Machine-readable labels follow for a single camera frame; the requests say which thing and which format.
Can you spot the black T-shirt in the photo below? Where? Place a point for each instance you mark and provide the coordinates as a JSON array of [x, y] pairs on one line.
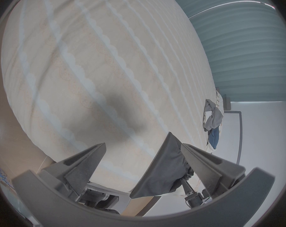
[[164, 169]]

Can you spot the grey bedside table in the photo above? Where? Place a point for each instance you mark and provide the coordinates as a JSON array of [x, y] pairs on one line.
[[227, 102]]

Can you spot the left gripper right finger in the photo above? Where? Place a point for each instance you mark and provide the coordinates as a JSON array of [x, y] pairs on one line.
[[209, 171]]

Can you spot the bed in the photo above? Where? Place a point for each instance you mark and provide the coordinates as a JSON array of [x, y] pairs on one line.
[[98, 67]]

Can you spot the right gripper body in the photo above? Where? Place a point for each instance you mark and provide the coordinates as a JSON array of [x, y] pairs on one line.
[[195, 198]]

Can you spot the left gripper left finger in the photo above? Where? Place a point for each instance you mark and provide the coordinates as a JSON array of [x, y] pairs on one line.
[[83, 169]]

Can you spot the pile of clothes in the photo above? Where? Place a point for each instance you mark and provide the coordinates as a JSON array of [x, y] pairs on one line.
[[214, 119]]

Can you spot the white printed pillow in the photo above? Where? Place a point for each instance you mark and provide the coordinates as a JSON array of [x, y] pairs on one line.
[[220, 98]]

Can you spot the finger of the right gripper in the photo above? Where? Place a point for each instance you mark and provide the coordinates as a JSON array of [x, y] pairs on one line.
[[186, 188]]

